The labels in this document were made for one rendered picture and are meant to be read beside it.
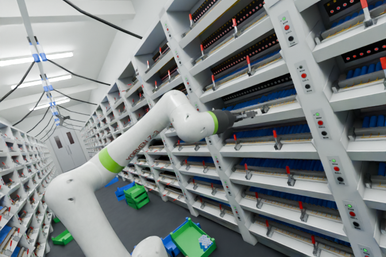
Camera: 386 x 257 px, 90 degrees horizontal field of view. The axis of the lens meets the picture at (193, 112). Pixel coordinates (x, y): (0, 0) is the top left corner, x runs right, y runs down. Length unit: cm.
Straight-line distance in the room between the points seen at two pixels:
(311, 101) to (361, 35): 25
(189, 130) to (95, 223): 41
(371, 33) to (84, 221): 101
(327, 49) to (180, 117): 54
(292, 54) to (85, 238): 93
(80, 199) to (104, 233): 13
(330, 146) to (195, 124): 53
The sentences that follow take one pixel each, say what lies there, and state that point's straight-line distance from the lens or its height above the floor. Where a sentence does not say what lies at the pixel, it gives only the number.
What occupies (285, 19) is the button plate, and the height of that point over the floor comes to 121.
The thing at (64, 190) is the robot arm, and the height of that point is 93.
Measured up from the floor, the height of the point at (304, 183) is 51.
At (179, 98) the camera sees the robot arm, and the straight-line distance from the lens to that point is 70.
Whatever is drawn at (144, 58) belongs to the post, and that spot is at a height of 161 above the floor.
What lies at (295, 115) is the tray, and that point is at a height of 84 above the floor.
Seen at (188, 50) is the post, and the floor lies 138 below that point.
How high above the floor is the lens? 104
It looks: 2 degrees down
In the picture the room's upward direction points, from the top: 21 degrees counter-clockwise
